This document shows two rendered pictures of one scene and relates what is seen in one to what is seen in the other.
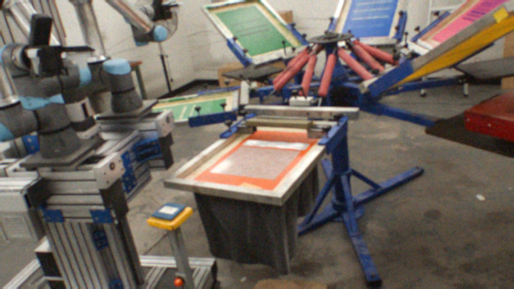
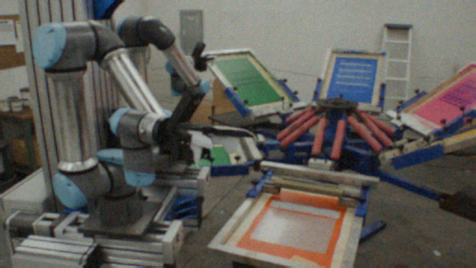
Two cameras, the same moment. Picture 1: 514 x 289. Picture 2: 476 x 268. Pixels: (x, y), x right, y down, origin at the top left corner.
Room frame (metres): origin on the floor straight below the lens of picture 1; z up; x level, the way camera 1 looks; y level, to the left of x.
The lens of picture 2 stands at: (0.35, 0.55, 1.93)
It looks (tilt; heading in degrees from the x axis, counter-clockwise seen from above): 18 degrees down; 350
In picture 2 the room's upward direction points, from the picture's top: straight up
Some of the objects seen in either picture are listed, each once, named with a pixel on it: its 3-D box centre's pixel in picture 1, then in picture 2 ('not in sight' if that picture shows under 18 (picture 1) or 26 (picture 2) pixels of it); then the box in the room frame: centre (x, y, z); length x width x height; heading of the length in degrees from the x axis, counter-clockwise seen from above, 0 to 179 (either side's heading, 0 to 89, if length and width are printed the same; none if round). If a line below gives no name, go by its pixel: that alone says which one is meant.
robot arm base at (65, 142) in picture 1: (58, 138); (120, 201); (1.57, 0.75, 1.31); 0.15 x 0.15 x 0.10
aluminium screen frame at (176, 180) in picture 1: (261, 152); (298, 219); (1.91, -0.01, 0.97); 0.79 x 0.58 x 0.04; 148
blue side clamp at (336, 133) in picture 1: (333, 135); (362, 205); (1.97, -0.37, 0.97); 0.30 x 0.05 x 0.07; 148
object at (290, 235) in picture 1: (301, 206); not in sight; (1.75, -0.15, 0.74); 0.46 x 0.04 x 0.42; 148
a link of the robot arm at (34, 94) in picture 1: (36, 88); (143, 160); (1.30, 0.64, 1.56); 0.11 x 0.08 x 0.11; 137
